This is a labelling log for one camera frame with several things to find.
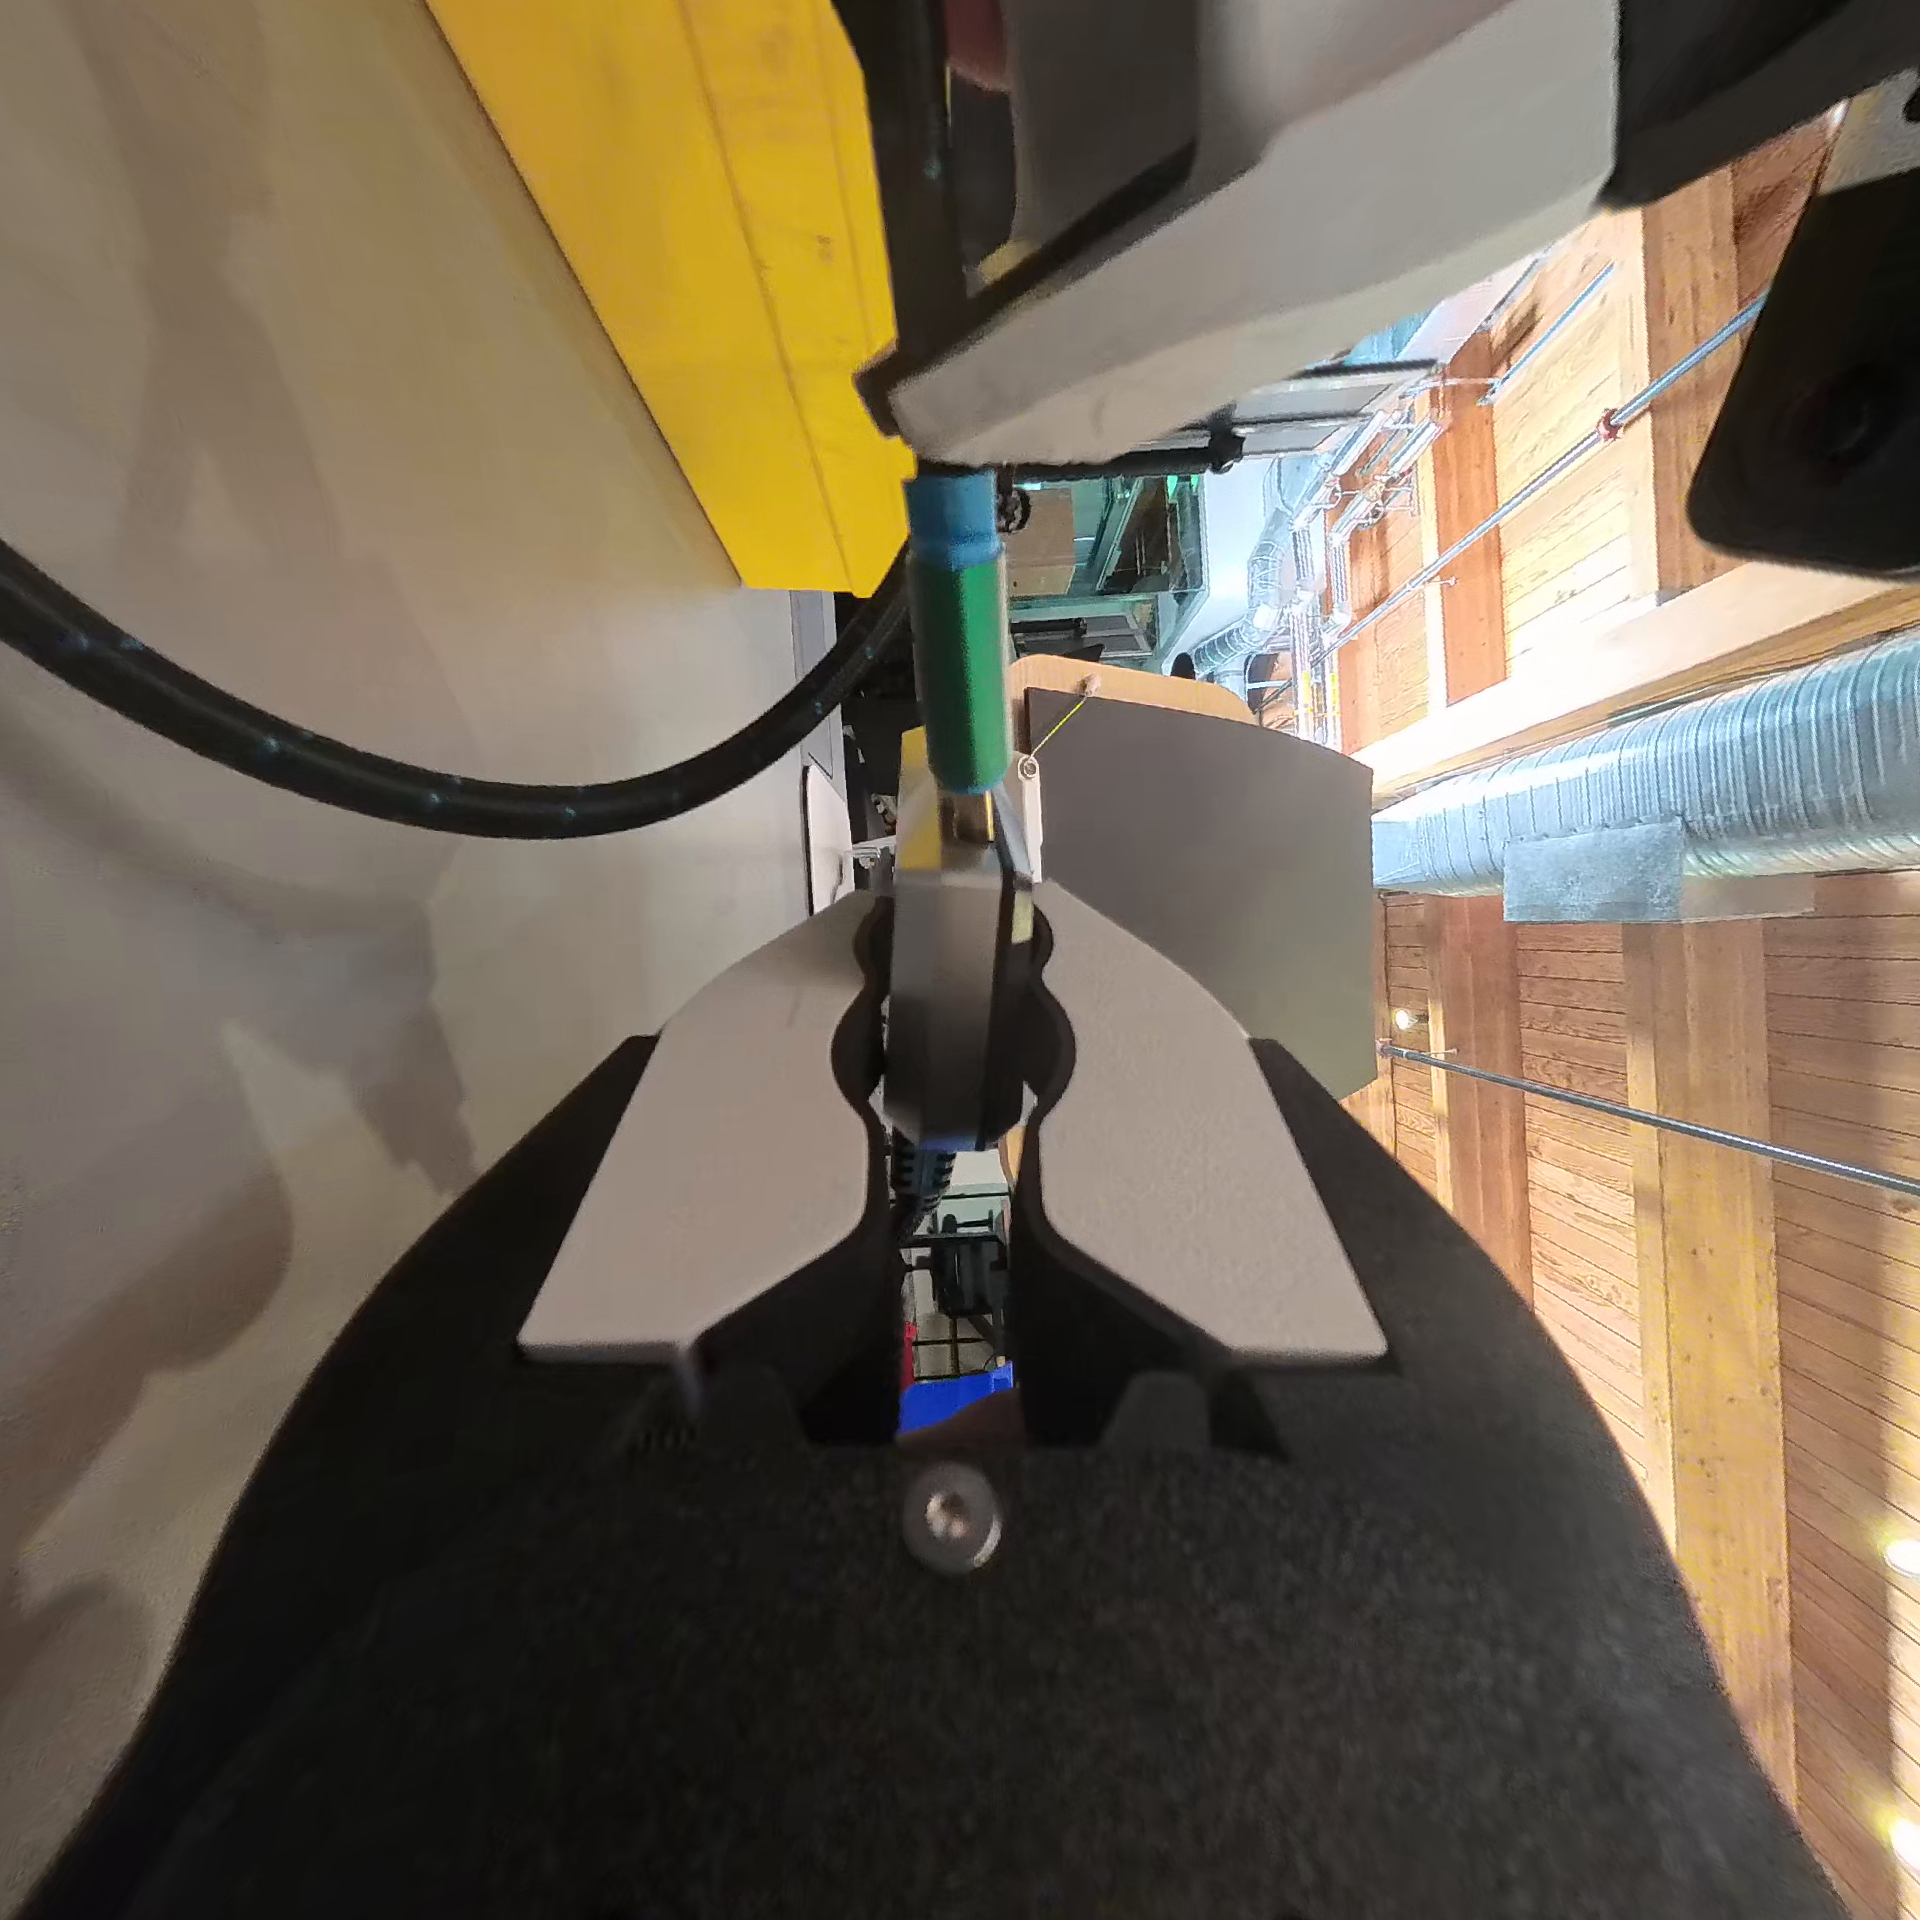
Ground grey desk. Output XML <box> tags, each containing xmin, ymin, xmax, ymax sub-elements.
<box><xmin>0</xmin><ymin>0</ymin><xmax>903</xmax><ymax>1877</ymax></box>

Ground silver adapter with braided cable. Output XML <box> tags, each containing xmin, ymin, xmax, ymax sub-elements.
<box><xmin>883</xmin><ymin>736</ymin><xmax>1044</xmax><ymax>1201</ymax></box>

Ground silver ventilation duct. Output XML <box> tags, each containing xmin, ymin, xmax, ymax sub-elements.
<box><xmin>1371</xmin><ymin>630</ymin><xmax>1920</xmax><ymax>924</ymax></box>

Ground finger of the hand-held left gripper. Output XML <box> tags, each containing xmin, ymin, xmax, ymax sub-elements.
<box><xmin>967</xmin><ymin>0</ymin><xmax>1202</xmax><ymax>294</ymax></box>
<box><xmin>861</xmin><ymin>0</ymin><xmax>1622</xmax><ymax>465</ymax></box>

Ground blue plastic bin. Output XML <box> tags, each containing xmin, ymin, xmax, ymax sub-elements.
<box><xmin>901</xmin><ymin>1372</ymin><xmax>1015</xmax><ymax>1437</ymax></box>

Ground black braided cable green plugs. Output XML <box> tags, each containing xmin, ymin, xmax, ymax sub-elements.
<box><xmin>0</xmin><ymin>0</ymin><xmax>1018</xmax><ymax>841</ymax></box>

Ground white panel stand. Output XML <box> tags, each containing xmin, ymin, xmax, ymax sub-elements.
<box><xmin>802</xmin><ymin>750</ymin><xmax>1051</xmax><ymax>920</ymax></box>

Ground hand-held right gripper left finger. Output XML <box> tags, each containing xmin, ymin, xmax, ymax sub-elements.
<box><xmin>516</xmin><ymin>888</ymin><xmax>903</xmax><ymax>1445</ymax></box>

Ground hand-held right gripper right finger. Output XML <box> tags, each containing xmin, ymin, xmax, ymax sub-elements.
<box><xmin>1008</xmin><ymin>881</ymin><xmax>1391</xmax><ymax>1446</ymax></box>

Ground yellow plastic bin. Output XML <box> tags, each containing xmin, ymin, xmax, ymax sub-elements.
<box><xmin>428</xmin><ymin>0</ymin><xmax>922</xmax><ymax>595</ymax></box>

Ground flat hanging screen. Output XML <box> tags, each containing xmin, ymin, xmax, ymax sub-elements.
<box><xmin>1155</xmin><ymin>357</ymin><xmax>1444</xmax><ymax>453</ymax></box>

